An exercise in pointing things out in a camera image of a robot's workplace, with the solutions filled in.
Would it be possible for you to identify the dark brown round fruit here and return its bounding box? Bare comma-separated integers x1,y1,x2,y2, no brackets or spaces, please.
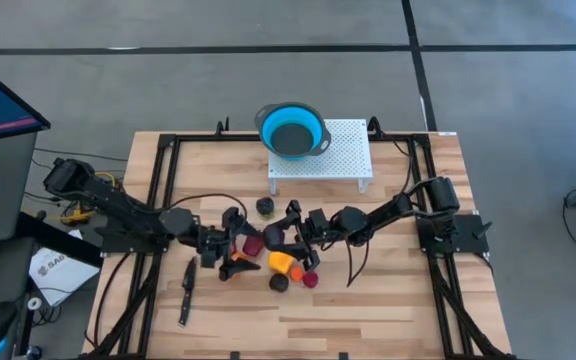
268,272,290,294

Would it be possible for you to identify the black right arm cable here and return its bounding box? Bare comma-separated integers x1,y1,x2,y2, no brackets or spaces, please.
343,238,371,289

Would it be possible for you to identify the thin black floor cable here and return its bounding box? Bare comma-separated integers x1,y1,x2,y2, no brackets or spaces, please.
32,147,129,164

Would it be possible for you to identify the black shoulder cable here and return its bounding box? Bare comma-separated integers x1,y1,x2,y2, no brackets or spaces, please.
391,139,415,199

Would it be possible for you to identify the white table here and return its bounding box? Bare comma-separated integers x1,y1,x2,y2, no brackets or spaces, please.
267,118,375,196

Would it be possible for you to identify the black aluminium table frame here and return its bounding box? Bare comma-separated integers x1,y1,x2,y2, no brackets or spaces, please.
85,130,519,360

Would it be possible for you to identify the small bumpy fruit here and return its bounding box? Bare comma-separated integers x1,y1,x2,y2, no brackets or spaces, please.
255,196,276,217

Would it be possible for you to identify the black kitchen knife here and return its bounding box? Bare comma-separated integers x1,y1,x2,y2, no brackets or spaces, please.
177,256,199,329

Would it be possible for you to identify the blue collapsible colander bowl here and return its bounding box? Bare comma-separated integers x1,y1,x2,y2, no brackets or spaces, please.
253,101,333,162

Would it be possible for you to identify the thin dark table cable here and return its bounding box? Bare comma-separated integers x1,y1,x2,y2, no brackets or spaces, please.
92,251,135,349

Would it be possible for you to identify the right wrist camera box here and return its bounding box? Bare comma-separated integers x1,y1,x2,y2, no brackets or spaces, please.
307,208,330,232

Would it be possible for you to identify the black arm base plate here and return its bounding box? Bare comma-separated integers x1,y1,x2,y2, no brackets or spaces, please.
95,223,172,255
416,213,491,256

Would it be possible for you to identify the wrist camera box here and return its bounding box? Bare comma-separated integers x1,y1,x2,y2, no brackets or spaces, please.
199,248,219,269
307,208,330,232

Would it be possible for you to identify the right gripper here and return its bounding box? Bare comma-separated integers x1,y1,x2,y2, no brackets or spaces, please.
262,200,342,272

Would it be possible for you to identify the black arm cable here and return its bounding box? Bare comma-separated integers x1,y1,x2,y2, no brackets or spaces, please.
343,238,371,289
165,192,249,221

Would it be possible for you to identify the yellow cable bundle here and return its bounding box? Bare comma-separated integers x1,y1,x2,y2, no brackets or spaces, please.
59,206,95,226

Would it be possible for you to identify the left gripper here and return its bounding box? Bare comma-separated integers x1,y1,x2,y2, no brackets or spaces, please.
195,206,264,282

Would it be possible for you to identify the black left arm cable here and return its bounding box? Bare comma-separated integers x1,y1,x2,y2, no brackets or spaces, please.
165,192,249,221

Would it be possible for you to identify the black side desk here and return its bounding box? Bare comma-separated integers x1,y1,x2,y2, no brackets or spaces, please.
0,212,104,360

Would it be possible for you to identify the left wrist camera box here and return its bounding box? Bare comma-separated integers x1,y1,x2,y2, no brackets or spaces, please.
199,248,219,269

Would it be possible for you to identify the white paper booklet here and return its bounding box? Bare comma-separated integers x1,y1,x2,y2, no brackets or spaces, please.
28,243,101,308

